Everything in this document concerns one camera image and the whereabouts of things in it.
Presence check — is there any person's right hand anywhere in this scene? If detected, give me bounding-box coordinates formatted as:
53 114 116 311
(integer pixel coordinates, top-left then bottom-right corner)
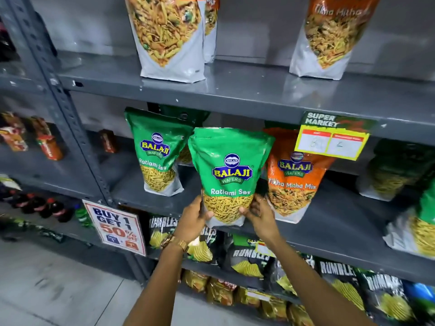
239 195 283 247

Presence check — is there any person's left hand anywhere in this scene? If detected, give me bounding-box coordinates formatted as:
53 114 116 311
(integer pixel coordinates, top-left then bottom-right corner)
173 195 214 245

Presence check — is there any green snack pouch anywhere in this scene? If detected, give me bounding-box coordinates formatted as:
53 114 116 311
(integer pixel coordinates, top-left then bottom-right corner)
188 127 275 229
383 180 435 261
159 104 211 167
356 138 435 203
124 107 194 197

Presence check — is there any person's left forearm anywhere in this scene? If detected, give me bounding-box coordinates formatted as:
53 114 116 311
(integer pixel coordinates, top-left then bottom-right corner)
124 244 187 326

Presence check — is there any person's right forearm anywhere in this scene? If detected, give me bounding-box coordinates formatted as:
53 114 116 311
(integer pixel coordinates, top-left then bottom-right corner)
268 234 376 326

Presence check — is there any gold wrist watch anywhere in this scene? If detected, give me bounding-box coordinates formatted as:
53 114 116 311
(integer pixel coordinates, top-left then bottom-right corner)
160 234 189 253

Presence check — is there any small yellow shelf label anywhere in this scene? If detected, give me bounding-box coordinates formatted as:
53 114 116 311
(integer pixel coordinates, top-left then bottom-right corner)
255 241 276 259

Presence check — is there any row of yellow snack packets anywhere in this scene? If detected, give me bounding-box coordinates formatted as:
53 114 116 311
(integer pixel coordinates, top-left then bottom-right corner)
181 270 315 326

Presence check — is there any white and red offer sign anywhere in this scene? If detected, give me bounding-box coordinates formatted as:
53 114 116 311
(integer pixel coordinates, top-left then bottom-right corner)
82 199 147 257

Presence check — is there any green and yellow price tag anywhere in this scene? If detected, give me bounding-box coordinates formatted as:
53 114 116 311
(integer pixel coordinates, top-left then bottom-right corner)
294 111 378 161

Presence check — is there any row of black chip bags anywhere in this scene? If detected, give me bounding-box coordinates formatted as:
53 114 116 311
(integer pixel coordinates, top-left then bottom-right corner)
148 215 435 324

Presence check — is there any grey metal shelf rack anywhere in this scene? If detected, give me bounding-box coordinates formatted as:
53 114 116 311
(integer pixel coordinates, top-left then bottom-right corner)
0 0 435 326

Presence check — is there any red and yellow packet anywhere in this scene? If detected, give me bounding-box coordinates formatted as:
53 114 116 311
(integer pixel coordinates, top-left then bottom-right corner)
30 115 64 161
99 129 118 154
0 111 29 152

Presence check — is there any green bottle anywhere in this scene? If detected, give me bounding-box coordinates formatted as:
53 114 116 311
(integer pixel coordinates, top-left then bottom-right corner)
74 204 93 228

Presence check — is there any row of dark bottles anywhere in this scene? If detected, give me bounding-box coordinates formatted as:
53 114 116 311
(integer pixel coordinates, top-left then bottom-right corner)
0 189 76 224

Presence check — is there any orange and white snack pouch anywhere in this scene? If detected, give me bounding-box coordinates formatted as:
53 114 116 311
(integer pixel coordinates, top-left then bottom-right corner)
289 0 382 81
124 0 207 84
203 0 221 64

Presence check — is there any blue chip bag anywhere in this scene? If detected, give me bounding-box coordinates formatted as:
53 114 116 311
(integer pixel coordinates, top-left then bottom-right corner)
404 281 435 319

